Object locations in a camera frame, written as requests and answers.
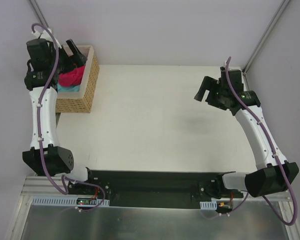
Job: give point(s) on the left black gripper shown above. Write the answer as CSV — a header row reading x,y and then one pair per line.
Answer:
x,y
65,60

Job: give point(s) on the pink t shirt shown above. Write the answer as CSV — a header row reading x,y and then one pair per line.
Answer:
x,y
71,78

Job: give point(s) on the right slotted cable duct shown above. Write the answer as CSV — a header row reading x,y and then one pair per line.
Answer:
x,y
212,205

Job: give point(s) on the left aluminium frame post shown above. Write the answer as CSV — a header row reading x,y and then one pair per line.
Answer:
x,y
38,12

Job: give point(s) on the aluminium front rail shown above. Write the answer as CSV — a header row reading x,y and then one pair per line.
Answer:
x,y
41,186

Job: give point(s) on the right aluminium frame post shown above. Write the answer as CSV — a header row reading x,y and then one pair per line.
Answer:
x,y
267,33

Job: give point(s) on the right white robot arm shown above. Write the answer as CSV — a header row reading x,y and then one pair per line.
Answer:
x,y
274,172

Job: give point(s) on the teal t shirt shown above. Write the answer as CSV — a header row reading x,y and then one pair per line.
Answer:
x,y
72,88

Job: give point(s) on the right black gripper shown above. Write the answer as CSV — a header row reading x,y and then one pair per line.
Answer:
x,y
213,93

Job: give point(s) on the left slotted cable duct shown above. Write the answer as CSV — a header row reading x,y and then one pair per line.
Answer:
x,y
68,201

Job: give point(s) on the wicker laundry basket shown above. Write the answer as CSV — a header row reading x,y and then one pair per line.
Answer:
x,y
82,100

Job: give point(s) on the slotted cable duct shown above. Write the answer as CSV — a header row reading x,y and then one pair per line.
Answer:
x,y
212,205
68,201

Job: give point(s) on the aluminium frame post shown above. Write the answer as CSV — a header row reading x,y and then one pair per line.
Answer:
x,y
267,33
38,12

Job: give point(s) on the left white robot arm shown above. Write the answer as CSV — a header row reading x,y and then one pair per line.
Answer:
x,y
43,68

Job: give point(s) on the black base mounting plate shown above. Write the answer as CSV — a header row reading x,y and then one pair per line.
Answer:
x,y
154,189

